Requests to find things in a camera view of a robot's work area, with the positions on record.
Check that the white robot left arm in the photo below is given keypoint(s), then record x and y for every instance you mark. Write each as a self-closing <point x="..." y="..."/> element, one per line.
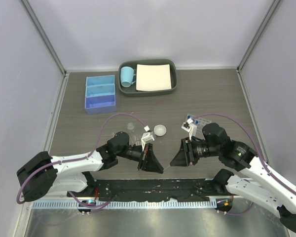
<point x="45" y="174"/>

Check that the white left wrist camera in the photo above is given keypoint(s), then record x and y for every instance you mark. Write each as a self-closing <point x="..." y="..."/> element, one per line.
<point x="147" y="137"/>

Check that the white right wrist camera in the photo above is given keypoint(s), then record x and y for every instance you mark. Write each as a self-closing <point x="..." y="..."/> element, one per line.
<point x="189" y="127"/>

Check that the clear glass jar with lid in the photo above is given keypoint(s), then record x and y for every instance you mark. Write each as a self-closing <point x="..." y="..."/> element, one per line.
<point x="130" y="126"/>

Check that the white square plate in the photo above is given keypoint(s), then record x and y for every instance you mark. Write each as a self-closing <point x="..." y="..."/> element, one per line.
<point x="153" y="77"/>

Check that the large white porcelain dish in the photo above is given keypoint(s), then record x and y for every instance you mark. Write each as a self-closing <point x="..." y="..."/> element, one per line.
<point x="160" y="130"/>

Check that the clear acrylic test tube rack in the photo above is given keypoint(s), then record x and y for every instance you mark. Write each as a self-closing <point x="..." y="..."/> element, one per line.
<point x="202" y="122"/>

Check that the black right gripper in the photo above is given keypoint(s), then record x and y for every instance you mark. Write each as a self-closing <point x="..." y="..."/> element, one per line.
<point x="185" y="155"/>

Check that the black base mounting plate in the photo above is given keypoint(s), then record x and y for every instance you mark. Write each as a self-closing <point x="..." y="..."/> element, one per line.
<point x="153" y="190"/>

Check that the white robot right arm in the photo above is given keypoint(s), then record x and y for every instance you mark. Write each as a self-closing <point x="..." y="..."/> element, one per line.
<point x="245" y="174"/>

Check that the light blue mug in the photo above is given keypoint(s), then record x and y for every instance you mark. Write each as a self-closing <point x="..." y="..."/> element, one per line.
<point x="127" y="76"/>

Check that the blue three-compartment organizer box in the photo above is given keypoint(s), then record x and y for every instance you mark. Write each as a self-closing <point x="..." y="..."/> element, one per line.
<point x="100" y="95"/>

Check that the white slotted cable duct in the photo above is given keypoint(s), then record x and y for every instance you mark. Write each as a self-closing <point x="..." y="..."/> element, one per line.
<point x="170" y="204"/>

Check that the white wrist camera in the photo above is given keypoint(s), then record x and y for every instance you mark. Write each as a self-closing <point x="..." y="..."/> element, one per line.
<point x="189" y="127"/>
<point x="147" y="137"/>

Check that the dark green plastic tray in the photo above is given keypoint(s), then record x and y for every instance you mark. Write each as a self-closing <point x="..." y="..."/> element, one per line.
<point x="132" y="92"/>

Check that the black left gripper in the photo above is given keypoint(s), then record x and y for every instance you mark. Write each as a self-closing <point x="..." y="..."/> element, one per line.
<point x="150" y="162"/>

